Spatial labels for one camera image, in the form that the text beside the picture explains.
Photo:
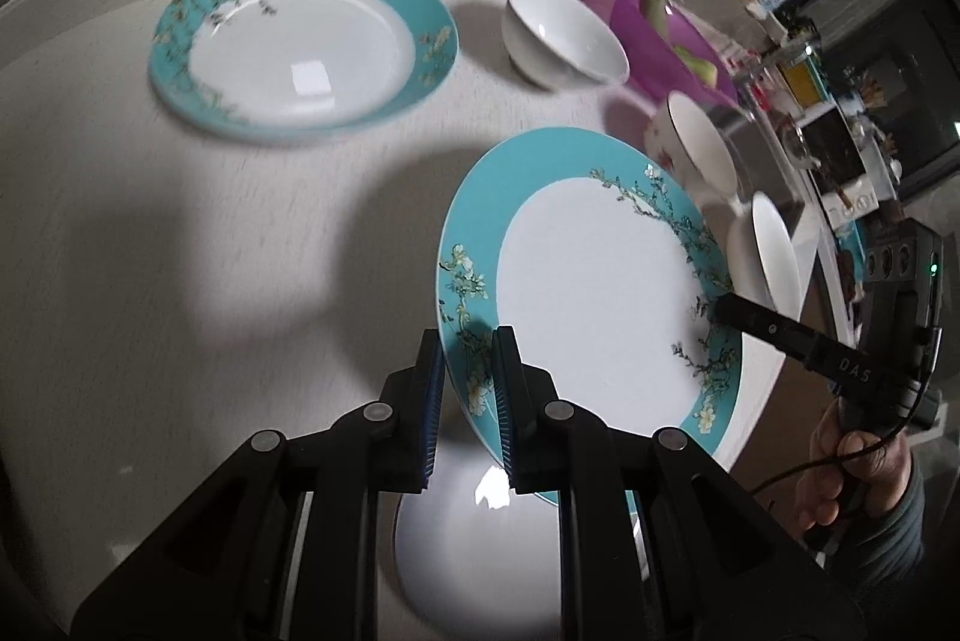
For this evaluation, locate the white plate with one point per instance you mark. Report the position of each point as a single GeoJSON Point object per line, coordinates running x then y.
{"type": "Point", "coordinates": [465, 536]}

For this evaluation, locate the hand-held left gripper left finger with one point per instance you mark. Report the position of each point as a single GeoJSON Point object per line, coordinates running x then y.
{"type": "Point", "coordinates": [431, 401]}

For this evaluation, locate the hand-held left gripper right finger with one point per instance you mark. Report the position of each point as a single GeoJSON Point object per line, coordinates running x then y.
{"type": "Point", "coordinates": [504, 401]}

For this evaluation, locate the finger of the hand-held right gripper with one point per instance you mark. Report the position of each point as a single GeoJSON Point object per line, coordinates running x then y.
{"type": "Point", "coordinates": [757, 322]}

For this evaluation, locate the teal floral rim plate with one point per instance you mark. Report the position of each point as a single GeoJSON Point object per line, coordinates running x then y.
{"type": "Point", "coordinates": [600, 281]}
{"type": "Point", "coordinates": [300, 48]}

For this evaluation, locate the person's right hand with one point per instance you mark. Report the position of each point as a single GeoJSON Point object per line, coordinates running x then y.
{"type": "Point", "coordinates": [855, 461]}

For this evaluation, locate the white dark-rimmed bowl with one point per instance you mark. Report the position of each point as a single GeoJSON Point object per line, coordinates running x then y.
{"type": "Point", "coordinates": [765, 251]}

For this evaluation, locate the plain white bowl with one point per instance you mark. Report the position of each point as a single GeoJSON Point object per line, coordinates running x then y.
{"type": "Point", "coordinates": [562, 29]}

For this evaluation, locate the person's right forearm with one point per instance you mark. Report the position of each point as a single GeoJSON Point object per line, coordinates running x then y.
{"type": "Point", "coordinates": [889, 536]}

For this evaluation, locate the purple plastic basin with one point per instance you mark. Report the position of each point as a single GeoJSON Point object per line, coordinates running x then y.
{"type": "Point", "coordinates": [645, 52]}

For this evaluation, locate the green vegetable piece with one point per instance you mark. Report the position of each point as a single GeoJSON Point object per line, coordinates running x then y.
{"type": "Point", "coordinates": [697, 65]}
{"type": "Point", "coordinates": [652, 7]}

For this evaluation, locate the white box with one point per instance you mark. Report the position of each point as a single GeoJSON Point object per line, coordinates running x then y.
{"type": "Point", "coordinates": [847, 202]}

